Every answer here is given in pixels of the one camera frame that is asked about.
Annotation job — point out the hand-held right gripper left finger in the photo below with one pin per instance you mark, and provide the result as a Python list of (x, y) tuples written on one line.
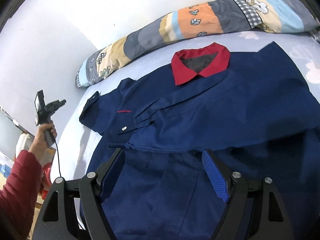
[(113, 173)]

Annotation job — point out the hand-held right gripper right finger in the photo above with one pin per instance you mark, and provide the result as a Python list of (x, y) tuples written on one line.
[(215, 177)]

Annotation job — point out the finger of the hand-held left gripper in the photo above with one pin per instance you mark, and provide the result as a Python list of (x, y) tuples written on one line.
[(59, 103)]

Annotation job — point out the navy jacket with red collar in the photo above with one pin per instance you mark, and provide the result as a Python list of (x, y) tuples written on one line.
[(190, 120)]

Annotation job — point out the person's left forearm red sleeve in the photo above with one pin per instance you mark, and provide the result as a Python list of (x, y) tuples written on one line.
[(17, 195)]

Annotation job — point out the person's left hand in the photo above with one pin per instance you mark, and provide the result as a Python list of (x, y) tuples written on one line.
[(38, 142)]

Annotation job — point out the white plastic container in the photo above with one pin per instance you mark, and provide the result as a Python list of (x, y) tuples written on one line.
[(23, 146)]

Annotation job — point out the light blue bed sheet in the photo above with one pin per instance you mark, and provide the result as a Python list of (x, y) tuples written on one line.
[(80, 140)]

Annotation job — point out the red plastic object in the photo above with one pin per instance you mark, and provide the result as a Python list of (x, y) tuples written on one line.
[(46, 180)]

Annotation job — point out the patchwork quilt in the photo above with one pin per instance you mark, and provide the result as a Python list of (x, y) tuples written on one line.
[(200, 17)]

